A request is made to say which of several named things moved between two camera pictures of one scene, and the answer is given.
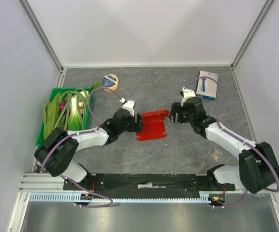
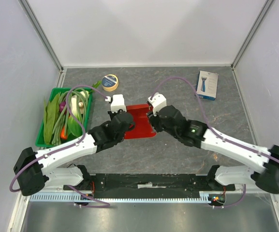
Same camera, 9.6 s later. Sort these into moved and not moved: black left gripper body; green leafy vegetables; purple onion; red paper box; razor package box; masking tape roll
Moved: black left gripper body; red paper box
Not moved: purple onion; masking tape roll; green leafy vegetables; razor package box
